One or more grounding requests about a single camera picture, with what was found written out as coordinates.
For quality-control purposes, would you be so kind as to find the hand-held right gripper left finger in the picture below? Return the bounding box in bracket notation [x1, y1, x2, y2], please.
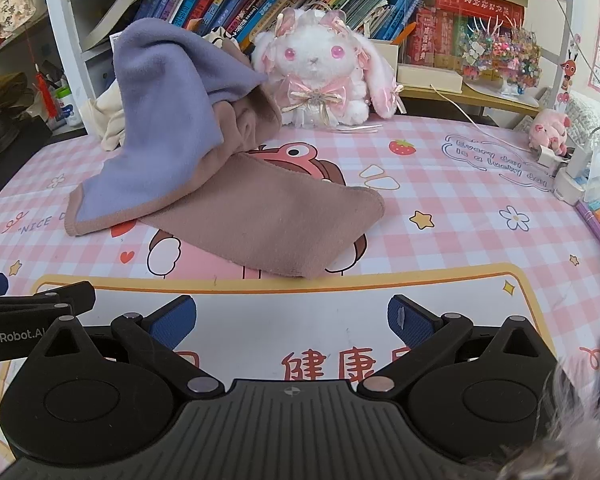
[27, 295, 226, 400]

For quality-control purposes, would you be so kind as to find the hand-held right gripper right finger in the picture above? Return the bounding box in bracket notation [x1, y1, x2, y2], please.
[357, 294, 557, 400]

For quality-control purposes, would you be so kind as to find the purple and brown sweater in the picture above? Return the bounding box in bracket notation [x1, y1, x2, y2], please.
[64, 16, 387, 281]

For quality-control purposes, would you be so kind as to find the dark olive jacket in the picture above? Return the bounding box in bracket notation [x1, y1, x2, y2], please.
[0, 73, 37, 155]

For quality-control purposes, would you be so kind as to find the cream cloth garment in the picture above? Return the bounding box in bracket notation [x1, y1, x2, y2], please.
[79, 27, 241, 152]

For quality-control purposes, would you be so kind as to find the white plastic bottle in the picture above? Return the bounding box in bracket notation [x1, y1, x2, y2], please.
[54, 86, 84, 129]

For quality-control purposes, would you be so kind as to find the red tassel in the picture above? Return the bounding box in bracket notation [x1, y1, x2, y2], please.
[33, 71, 62, 122]

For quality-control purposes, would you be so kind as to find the white power box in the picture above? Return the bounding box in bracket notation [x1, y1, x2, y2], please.
[553, 144, 600, 207]

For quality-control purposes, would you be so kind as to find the pink pig plush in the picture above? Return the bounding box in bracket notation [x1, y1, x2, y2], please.
[529, 107, 572, 156]

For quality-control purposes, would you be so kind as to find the cream flat box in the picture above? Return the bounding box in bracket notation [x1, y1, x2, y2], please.
[396, 62, 465, 95]

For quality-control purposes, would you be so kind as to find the cream pen holder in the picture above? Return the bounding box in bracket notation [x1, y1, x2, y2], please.
[367, 37, 402, 78]

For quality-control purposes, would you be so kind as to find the white bunny plush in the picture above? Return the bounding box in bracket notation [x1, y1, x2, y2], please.
[250, 2, 408, 128]

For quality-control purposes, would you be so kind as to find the white bookshelf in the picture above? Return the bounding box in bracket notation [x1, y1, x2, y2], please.
[39, 0, 577, 117]

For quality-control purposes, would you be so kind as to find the colourful bead tree ornament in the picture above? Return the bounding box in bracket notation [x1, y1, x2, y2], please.
[457, 15, 543, 97]

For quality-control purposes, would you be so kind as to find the cartoon deer sticker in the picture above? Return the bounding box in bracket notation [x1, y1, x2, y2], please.
[558, 34, 584, 107]

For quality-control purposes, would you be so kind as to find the row of books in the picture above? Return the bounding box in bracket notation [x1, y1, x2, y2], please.
[87, 0, 528, 68]

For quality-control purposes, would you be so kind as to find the white cable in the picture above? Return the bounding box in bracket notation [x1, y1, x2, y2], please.
[430, 84, 487, 127]

